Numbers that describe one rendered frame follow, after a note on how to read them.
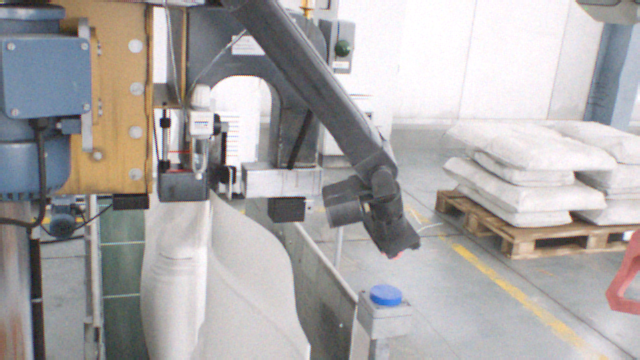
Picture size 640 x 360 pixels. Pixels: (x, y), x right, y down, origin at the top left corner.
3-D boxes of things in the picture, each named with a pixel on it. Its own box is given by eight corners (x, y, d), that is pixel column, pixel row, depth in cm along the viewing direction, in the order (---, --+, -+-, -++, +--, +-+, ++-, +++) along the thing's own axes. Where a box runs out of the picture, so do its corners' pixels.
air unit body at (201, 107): (217, 181, 105) (221, 88, 101) (188, 182, 104) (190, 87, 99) (212, 173, 109) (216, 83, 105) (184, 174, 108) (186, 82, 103)
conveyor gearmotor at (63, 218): (87, 243, 264) (87, 209, 260) (48, 245, 259) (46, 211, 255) (87, 217, 291) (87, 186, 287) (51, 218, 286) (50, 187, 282)
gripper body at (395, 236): (389, 262, 108) (383, 237, 102) (361, 221, 115) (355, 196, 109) (422, 245, 109) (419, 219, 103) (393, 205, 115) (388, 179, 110)
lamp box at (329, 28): (351, 75, 113) (356, 22, 111) (327, 74, 112) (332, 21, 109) (336, 68, 120) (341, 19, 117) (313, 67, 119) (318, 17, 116)
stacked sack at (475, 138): (569, 156, 397) (575, 133, 392) (474, 156, 377) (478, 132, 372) (529, 139, 436) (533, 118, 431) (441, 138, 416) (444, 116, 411)
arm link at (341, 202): (391, 166, 95) (381, 137, 102) (316, 184, 96) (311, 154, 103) (403, 226, 102) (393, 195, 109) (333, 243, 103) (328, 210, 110)
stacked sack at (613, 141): (672, 167, 391) (678, 143, 386) (614, 168, 376) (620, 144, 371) (593, 139, 450) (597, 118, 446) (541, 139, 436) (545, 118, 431)
